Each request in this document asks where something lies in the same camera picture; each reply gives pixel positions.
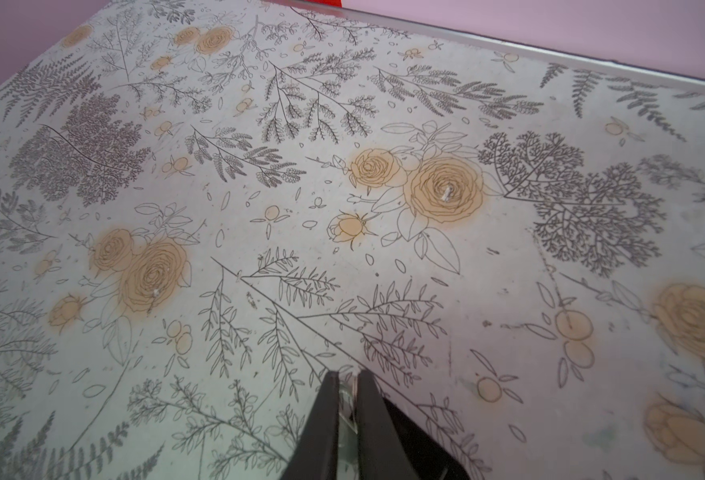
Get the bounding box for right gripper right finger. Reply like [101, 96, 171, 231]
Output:
[354, 370, 418, 480]

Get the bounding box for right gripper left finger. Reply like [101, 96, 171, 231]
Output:
[280, 371, 340, 480]

